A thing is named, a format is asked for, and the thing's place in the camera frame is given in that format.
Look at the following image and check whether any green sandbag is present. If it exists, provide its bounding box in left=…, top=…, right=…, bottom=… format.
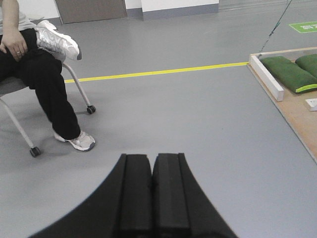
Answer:
left=260, top=57, right=317, bottom=94
left=295, top=54, right=317, bottom=77

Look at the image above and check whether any black guy cable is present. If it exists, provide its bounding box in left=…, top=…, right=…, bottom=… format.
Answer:
left=258, top=0, right=293, bottom=57

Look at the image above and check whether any seated person in white shirt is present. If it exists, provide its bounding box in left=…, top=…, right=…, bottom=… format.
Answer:
left=0, top=0, right=95, bottom=151

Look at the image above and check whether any white wooden edge beam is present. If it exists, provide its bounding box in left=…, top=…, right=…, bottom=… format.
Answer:
left=249, top=54, right=284, bottom=102

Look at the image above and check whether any grey-brown door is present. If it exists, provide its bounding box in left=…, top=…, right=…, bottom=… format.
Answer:
left=55, top=0, right=127, bottom=24

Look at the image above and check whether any plywood base platform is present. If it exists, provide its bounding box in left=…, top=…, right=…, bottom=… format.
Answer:
left=248, top=47, right=317, bottom=161

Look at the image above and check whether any green sandbag left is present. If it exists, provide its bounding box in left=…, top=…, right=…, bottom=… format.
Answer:
left=260, top=57, right=317, bottom=94

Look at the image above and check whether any green sandbag right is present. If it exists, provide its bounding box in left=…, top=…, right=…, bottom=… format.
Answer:
left=295, top=54, right=317, bottom=77

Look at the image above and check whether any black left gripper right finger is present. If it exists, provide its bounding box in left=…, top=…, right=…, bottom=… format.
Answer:
left=153, top=153, right=237, bottom=238

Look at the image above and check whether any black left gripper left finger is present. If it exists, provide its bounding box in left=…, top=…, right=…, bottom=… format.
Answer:
left=32, top=154, right=153, bottom=238

